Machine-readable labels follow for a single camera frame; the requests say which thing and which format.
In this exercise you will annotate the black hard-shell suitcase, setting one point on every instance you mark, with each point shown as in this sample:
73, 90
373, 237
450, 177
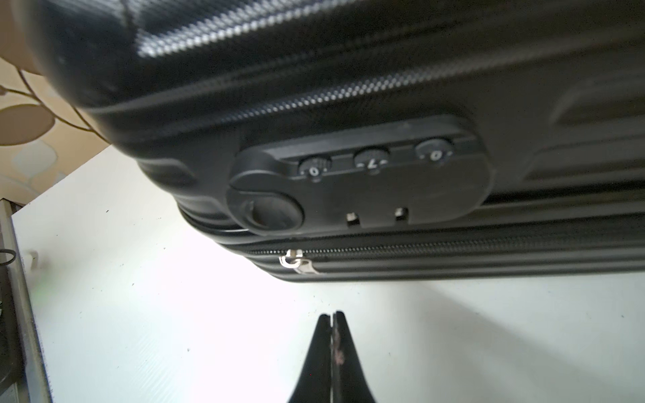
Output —
387, 140

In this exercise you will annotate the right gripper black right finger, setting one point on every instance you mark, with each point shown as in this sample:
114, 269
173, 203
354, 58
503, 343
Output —
348, 383

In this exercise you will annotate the silver zipper pull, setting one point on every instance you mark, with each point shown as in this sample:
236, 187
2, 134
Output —
296, 260

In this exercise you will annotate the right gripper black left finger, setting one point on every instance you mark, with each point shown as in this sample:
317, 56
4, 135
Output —
314, 383

